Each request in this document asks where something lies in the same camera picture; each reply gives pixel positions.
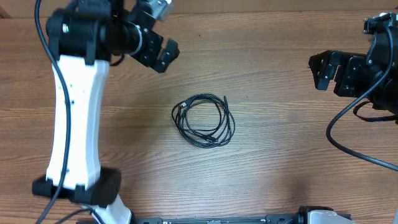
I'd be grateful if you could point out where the black USB-C cable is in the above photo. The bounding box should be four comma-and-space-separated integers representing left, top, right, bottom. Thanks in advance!
177, 95, 233, 144

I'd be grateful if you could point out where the black USB-A cable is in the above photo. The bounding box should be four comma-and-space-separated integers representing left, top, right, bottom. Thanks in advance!
171, 93, 236, 149

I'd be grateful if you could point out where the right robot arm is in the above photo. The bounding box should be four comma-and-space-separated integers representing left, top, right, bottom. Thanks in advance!
308, 12, 397, 114

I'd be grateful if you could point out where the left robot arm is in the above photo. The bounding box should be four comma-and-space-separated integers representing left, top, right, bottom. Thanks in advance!
32, 0, 179, 223

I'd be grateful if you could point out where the right camera black cable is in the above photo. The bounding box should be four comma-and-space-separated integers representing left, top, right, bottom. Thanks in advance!
325, 18, 398, 172

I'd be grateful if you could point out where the camera black cable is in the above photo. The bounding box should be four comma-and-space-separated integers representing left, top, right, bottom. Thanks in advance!
34, 0, 103, 224
325, 18, 398, 172

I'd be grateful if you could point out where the left camera black cable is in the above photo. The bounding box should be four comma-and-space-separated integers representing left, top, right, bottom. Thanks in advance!
34, 0, 103, 224

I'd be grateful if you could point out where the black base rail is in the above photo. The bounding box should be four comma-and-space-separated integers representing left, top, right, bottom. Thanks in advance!
76, 205, 354, 224

